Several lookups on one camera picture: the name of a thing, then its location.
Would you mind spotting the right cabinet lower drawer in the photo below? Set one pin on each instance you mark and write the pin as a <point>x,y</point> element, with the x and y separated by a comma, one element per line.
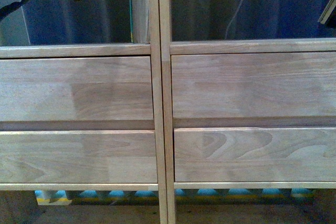
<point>251,154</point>

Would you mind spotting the left wooden shelf cabinet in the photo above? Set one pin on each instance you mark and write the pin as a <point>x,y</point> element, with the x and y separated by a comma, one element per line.
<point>18,201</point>

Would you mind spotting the white book with red spine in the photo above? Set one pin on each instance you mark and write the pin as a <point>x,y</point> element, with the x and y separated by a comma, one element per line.
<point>327,17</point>

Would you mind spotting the right cabinet upper drawer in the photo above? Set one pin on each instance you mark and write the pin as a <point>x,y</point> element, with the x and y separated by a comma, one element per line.
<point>253,85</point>

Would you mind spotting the wooden shelf cabinet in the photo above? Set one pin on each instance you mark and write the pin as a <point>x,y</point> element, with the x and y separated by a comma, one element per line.
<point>18,201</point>
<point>324,201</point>

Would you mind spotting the right wooden shelf cabinet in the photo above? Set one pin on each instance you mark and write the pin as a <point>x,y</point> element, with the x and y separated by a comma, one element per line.
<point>324,201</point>

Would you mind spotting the left cabinet upper drawer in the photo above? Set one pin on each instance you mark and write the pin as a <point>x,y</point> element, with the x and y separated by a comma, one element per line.
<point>76,89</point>

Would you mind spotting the grey curtain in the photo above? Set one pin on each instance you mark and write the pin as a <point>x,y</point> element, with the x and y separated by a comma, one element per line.
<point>52,22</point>

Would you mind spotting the left cabinet lower drawer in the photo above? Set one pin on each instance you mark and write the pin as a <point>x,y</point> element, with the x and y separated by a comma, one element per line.
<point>86,157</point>

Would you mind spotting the cabinet drawer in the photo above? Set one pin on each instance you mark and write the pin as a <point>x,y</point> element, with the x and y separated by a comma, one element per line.
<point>251,154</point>
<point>76,89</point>
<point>86,157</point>
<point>253,85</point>

